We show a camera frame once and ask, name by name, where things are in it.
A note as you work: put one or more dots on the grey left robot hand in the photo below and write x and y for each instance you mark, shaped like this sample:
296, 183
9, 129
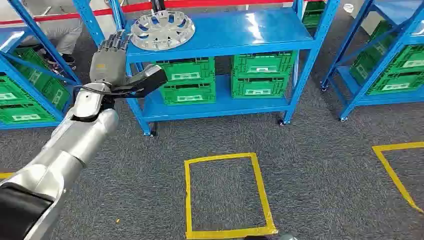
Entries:
107, 68

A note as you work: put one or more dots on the silver plastic hubcap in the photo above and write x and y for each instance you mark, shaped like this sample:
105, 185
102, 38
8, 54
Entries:
162, 31

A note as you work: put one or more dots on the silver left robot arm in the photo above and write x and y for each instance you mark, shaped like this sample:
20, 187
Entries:
76, 142

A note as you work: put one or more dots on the person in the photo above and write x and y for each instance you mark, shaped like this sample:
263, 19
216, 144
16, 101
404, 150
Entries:
63, 36

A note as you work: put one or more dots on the green plastic crate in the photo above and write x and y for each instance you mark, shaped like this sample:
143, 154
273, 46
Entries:
396, 84
13, 94
409, 59
46, 86
188, 94
313, 18
263, 64
187, 71
260, 87
24, 116
367, 64

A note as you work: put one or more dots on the red barrier tape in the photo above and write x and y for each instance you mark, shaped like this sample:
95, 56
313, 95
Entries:
132, 7

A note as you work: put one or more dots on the blue steel shelf rack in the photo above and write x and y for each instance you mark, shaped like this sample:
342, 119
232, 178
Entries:
394, 10
33, 31
251, 33

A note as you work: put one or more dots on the yellow floor tape strip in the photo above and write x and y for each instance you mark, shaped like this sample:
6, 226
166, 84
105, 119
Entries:
6, 175

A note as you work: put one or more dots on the yellow floor tape rectangle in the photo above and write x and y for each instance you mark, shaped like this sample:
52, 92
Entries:
187, 198

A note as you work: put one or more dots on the clear plastic cup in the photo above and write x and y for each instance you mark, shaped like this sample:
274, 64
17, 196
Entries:
348, 7

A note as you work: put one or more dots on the black barrier post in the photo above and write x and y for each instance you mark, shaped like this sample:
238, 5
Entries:
158, 5

